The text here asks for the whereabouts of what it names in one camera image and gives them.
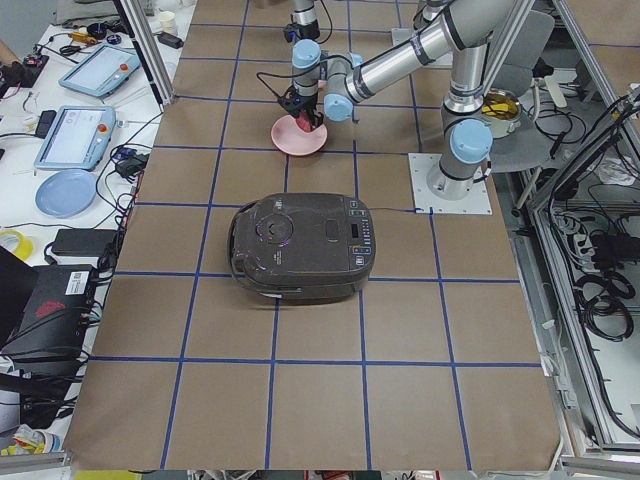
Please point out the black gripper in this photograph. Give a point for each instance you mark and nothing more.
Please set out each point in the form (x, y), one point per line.
(306, 103)

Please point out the red apple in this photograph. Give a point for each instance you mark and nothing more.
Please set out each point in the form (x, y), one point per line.
(304, 123)

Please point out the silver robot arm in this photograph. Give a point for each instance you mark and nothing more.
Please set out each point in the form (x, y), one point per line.
(304, 23)
(327, 85)

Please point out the pink plate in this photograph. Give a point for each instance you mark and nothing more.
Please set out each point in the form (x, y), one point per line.
(289, 138)

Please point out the blue plate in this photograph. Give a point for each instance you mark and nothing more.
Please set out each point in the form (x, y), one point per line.
(66, 193)

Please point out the dark grey rice cooker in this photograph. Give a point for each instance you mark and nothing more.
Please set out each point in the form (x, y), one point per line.
(302, 246)

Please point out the round tin with yellow contents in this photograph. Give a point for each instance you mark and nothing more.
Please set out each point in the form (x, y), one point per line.
(502, 112)

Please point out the grey office chair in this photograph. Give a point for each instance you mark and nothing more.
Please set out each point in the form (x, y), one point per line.
(525, 147)

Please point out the upper blue teach pendant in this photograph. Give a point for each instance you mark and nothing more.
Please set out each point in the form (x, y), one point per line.
(102, 72)

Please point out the blue teach pendant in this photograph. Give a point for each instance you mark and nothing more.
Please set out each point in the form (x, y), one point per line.
(77, 139)
(102, 72)

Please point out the lower blue teach pendant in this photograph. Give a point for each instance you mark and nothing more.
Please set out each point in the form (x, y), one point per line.
(77, 139)

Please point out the black power adapter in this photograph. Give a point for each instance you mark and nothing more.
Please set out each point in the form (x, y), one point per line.
(85, 243)

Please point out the yellow tape roll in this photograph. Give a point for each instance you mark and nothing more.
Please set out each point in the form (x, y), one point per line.
(16, 243)

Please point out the black computer box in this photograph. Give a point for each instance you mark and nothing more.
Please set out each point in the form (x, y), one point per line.
(48, 341)

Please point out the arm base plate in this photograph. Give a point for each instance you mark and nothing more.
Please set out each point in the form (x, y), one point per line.
(435, 193)

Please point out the aluminium frame post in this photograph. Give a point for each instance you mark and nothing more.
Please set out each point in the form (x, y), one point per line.
(133, 18)

